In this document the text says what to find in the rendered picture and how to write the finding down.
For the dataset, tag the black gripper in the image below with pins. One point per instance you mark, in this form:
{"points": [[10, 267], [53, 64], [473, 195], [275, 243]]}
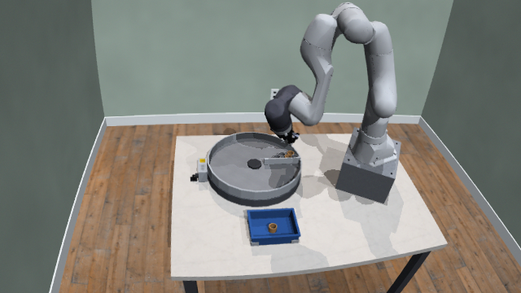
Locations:
{"points": [[289, 139]]}

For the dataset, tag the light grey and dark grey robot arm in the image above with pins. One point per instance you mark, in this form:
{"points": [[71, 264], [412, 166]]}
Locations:
{"points": [[316, 48]]}

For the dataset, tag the blue plastic crate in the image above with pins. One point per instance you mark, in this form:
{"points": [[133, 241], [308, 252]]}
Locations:
{"points": [[284, 218]]}

